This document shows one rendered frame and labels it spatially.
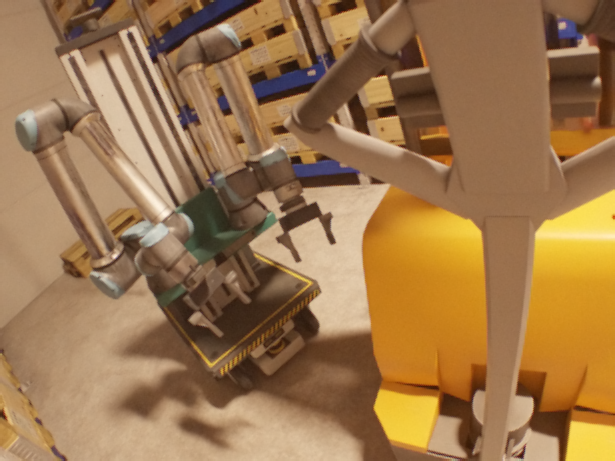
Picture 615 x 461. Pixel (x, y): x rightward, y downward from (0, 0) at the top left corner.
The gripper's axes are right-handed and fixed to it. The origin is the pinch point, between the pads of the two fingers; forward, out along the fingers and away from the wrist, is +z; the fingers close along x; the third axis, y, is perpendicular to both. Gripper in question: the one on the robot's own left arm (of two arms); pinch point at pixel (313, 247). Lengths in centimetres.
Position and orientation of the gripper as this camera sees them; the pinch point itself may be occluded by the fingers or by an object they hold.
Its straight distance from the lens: 116.9
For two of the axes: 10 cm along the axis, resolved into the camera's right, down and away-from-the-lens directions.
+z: 4.1, 9.0, 1.1
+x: 8.3, -4.2, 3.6
